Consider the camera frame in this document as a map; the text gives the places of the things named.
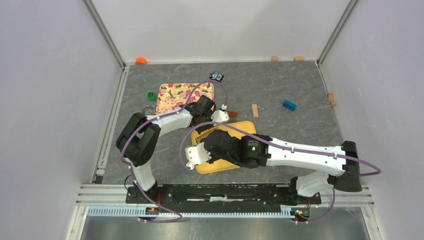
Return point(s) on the metal scraper with wooden handle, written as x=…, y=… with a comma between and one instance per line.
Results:
x=232, y=113

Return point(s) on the green plastic block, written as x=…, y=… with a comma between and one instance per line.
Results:
x=151, y=96

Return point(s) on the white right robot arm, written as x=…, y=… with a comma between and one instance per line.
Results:
x=331, y=165

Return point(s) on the yellow cutting mat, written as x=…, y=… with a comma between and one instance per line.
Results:
x=220, y=164

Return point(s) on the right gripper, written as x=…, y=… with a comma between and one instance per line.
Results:
x=208, y=157

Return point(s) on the floral pattern tray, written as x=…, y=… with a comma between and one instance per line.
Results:
x=172, y=95

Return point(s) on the blue plastic block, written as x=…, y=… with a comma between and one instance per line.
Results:
x=289, y=105

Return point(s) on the wooden piece right edge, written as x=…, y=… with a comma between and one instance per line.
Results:
x=331, y=99

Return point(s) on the wooden block at back wall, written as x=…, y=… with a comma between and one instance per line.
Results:
x=274, y=59

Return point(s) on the black patterned small box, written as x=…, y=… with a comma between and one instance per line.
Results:
x=216, y=76

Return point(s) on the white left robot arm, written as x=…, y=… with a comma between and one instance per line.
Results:
x=138, y=139

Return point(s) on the small wooden block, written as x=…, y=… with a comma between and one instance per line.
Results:
x=255, y=110

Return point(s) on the orange plastic cap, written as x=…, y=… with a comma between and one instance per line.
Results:
x=140, y=61

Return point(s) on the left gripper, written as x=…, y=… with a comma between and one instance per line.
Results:
x=210, y=117

